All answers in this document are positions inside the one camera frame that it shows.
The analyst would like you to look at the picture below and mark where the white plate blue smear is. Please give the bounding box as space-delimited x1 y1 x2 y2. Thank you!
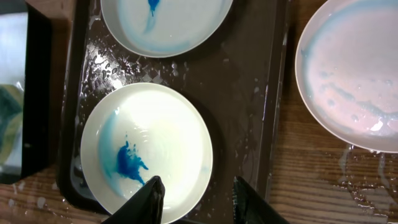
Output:
295 0 397 153

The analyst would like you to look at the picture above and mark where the yellow green scrub sponge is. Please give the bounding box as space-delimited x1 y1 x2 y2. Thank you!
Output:
1 84 24 165

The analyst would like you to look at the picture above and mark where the dark brown serving tray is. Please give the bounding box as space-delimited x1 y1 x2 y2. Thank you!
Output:
57 1 290 223

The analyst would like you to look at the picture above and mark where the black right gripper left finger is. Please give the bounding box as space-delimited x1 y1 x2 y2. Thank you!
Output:
101 175 165 224

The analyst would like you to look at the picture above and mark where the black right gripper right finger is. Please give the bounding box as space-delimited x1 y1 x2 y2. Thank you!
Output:
233 176 289 224

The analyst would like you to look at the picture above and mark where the white plate blue blot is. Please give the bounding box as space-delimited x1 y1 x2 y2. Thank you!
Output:
80 83 213 223

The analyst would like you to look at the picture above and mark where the dark green soapy water tray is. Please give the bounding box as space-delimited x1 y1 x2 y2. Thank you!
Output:
1 1 52 185

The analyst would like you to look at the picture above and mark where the white plate blue streak top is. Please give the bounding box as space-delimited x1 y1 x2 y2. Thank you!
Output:
100 0 233 58

